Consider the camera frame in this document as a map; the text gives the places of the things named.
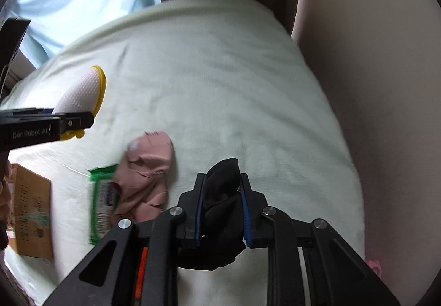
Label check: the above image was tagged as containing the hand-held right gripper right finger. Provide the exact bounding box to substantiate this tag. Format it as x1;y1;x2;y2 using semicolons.
239;173;402;306

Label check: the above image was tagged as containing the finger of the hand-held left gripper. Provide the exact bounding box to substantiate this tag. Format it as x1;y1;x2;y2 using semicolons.
58;111;95;136

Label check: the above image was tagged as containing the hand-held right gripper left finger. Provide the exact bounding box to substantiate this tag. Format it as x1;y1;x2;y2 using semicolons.
44;173;207;306

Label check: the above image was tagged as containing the black sock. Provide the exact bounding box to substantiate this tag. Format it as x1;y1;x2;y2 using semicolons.
177;158;247;271

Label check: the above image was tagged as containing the white yellow dotted sock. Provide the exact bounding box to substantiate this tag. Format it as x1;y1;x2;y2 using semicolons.
51;65;107;140

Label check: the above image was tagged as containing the person's left hand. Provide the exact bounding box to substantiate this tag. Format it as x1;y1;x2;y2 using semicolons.
0;159;14;220

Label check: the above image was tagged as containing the pink sock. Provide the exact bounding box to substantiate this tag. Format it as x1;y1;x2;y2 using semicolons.
111;131;175;224

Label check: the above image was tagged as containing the brown cardboard box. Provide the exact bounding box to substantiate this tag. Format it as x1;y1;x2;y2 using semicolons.
7;163;55;260

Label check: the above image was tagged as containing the green wet wipes packet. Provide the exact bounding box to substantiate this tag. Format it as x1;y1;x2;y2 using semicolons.
86;164;121;245

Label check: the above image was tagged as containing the pale green bed sheet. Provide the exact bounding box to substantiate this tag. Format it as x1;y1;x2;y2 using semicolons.
0;0;366;306

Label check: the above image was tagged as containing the pink cloth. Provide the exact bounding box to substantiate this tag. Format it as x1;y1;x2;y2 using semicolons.
367;259;383;276

